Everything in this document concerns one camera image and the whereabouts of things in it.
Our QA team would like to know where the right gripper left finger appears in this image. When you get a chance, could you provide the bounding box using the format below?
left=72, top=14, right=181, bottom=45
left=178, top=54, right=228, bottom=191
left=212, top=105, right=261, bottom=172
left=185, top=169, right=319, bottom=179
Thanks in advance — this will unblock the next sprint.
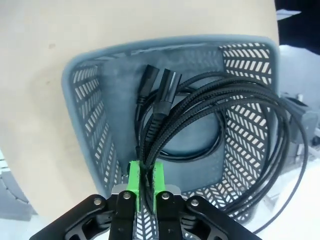
left=29, top=160, right=141, bottom=240

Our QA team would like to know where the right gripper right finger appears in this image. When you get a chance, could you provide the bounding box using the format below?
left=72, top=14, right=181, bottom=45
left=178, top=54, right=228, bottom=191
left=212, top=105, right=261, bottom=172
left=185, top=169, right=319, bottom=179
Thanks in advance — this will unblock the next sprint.
left=152, top=162, right=258, bottom=240

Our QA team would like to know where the grey plastic lattice basket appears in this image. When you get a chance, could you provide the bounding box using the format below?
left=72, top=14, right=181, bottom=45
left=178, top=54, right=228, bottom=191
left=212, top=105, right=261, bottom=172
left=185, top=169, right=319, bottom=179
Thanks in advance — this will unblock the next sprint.
left=61, top=34, right=280, bottom=223

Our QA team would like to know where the black power cable with plug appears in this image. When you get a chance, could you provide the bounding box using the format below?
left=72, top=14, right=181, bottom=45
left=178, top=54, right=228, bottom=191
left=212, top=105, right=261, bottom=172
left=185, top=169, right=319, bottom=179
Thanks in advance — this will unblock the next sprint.
left=134, top=63, right=227, bottom=162

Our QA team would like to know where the white side table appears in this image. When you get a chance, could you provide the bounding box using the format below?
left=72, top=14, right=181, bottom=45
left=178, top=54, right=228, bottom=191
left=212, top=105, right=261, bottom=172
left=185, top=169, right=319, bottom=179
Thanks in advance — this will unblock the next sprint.
left=276, top=43, right=320, bottom=161

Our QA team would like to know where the black braided cable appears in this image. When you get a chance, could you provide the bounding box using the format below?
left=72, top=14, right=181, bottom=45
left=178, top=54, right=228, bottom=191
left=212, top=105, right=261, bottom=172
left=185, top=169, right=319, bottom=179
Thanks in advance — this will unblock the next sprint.
left=136, top=71, right=312, bottom=237

